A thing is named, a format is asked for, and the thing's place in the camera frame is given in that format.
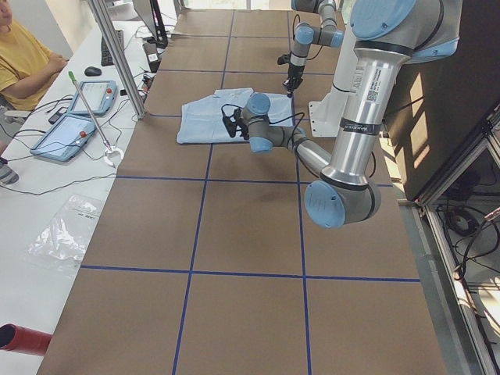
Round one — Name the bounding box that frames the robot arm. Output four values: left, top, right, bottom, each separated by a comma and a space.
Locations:
277, 0, 345, 98
222, 1, 463, 228

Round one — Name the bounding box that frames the person in yellow shirt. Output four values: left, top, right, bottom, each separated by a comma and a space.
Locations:
0, 0, 70, 187

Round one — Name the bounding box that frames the black keyboard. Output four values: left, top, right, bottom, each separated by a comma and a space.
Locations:
100, 29, 125, 67

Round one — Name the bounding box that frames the grabber reach tool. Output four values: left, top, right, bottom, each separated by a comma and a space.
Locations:
68, 70, 124, 169

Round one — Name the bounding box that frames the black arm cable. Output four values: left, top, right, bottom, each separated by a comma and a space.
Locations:
220, 102, 306, 130

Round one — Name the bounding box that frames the blue teach pendant near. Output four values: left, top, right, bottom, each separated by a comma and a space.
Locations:
30, 114, 96, 162

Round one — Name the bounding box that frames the blue teach pendant far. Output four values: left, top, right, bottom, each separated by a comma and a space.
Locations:
67, 80, 117, 117

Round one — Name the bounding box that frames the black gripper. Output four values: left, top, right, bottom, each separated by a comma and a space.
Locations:
283, 64, 304, 98
222, 109, 249, 141

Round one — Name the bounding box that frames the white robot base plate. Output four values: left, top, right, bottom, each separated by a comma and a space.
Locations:
308, 101, 339, 138

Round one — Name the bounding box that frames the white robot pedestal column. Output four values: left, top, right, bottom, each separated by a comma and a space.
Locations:
327, 23, 358, 123

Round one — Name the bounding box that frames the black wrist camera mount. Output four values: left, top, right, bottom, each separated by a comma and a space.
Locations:
277, 54, 291, 66

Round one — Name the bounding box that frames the clear plastic bag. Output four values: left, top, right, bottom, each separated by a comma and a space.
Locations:
24, 195, 104, 277

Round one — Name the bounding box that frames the red cylinder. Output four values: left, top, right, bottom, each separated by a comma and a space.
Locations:
1, 323, 52, 356

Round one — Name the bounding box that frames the light blue button-up shirt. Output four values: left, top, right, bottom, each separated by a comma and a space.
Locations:
176, 87, 295, 146

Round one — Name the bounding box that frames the grey aluminium frame post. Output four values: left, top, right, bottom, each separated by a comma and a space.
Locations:
87, 0, 145, 120

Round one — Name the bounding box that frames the blue teach pendant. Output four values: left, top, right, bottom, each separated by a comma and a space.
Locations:
30, 114, 96, 162
67, 80, 117, 117

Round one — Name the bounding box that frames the black computer mouse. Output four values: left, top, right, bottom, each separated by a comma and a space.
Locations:
84, 66, 102, 77

